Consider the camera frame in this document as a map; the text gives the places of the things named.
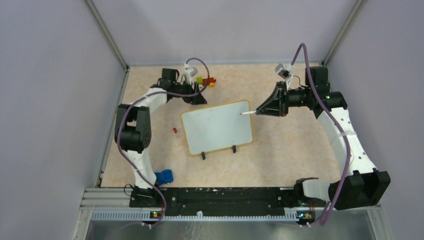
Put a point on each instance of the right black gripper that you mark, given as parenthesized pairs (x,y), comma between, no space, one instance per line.
(277,104)

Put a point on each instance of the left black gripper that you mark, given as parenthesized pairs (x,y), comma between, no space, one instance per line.
(199,99)

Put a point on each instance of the red white marker pen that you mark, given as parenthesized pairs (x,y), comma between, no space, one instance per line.
(248,113)

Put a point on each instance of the white whiteboard yellow edge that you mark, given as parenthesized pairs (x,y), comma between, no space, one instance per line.
(217,127)

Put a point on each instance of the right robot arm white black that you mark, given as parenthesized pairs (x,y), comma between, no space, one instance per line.
(361,184)

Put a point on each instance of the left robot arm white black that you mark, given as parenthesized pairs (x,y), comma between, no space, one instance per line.
(133,131)

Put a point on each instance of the red green brick toy car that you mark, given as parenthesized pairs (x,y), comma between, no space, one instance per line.
(209,81)

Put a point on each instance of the blue toy car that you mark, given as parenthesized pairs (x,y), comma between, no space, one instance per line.
(164,177)

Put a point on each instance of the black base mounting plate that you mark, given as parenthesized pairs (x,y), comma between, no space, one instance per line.
(221,201)

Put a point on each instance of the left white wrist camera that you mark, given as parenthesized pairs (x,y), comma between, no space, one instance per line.
(188,73)

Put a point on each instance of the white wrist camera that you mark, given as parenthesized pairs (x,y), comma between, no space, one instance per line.
(188,73)
(285,71)

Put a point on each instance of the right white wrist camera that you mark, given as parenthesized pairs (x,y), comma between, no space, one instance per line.
(285,71)

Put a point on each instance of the aluminium frame rail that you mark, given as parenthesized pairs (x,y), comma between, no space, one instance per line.
(105,214)

